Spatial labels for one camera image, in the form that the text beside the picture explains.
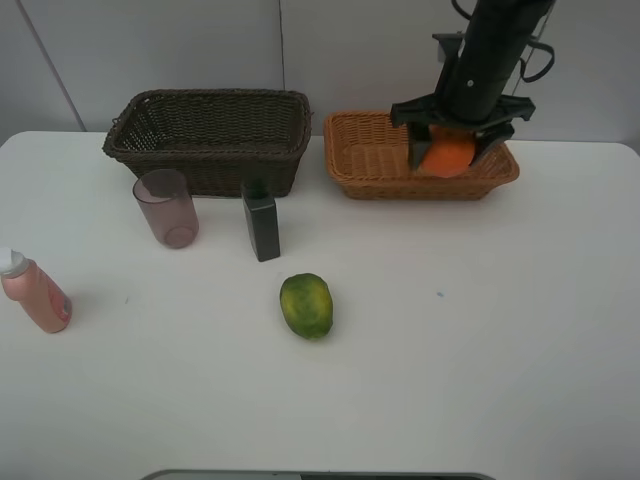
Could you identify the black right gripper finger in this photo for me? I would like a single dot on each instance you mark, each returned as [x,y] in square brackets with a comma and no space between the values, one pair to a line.
[488,139]
[419,142]

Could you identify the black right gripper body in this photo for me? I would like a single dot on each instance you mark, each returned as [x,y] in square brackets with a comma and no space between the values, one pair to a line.
[427,111]

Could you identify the orange tangerine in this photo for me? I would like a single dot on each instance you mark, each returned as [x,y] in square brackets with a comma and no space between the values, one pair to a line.
[450,153]

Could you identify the green mango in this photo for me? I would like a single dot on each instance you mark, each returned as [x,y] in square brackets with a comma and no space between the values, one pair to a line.
[307,306]

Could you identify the purple translucent plastic cup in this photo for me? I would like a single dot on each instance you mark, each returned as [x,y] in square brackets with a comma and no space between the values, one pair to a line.
[166,203]

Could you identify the pink lotion bottle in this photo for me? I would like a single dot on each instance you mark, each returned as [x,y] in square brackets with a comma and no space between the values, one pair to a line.
[40,297]

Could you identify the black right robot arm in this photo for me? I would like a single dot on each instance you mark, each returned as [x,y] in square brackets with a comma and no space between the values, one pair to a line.
[478,62]

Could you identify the tan wicker basket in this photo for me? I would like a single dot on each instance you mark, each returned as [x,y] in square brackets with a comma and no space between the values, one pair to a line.
[368,158]

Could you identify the dark rectangular bottle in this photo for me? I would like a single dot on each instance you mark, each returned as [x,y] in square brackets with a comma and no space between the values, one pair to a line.
[262,221]

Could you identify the dark brown wicker basket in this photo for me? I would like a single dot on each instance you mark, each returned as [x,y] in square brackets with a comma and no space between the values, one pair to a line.
[213,136]

